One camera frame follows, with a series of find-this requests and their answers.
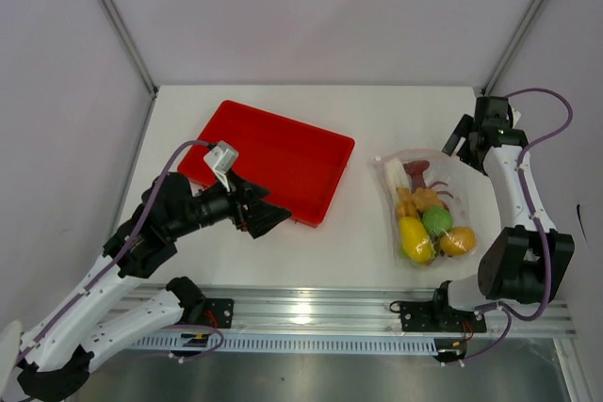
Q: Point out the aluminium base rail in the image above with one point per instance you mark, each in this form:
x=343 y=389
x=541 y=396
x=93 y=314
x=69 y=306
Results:
x=323 y=311

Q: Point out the aluminium frame post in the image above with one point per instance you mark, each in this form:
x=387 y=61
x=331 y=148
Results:
x=513 y=45
x=125 y=38

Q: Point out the right aluminium frame post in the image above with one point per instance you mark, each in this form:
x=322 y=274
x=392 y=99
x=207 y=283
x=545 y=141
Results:
x=513 y=45

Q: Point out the green custard apple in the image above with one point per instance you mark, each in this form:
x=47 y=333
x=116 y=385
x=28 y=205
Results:
x=437 y=220

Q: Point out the white slotted cable duct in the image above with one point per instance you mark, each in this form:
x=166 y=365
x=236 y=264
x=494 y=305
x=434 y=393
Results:
x=189 y=343

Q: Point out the left aluminium frame post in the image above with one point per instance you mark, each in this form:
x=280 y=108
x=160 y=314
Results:
x=125 y=38

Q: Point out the green white leek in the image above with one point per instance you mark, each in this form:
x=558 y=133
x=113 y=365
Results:
x=395 y=177

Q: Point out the clear zip top bag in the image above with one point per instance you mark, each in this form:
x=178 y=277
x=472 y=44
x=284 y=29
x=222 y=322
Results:
x=432 y=169

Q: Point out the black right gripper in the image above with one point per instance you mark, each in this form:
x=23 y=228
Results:
x=457 y=134

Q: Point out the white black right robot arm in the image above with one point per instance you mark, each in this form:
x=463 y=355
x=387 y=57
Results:
x=523 y=268

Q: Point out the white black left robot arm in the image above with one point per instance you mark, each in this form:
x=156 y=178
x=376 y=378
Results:
x=58 y=356

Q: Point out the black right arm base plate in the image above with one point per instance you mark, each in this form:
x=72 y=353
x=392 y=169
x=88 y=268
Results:
x=427 y=316

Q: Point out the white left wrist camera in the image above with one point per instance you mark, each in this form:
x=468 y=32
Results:
x=220 y=159

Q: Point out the yellow ginger root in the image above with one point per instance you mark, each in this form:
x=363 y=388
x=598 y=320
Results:
x=415 y=203

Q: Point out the red plastic tray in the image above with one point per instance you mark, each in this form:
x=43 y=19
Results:
x=300 y=164

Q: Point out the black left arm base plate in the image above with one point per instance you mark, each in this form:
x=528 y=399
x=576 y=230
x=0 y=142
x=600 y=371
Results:
x=217 y=313

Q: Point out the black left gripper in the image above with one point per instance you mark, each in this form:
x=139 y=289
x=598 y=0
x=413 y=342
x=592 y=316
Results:
x=259 y=218

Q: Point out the yellow lemon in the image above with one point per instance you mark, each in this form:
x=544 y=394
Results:
x=415 y=241

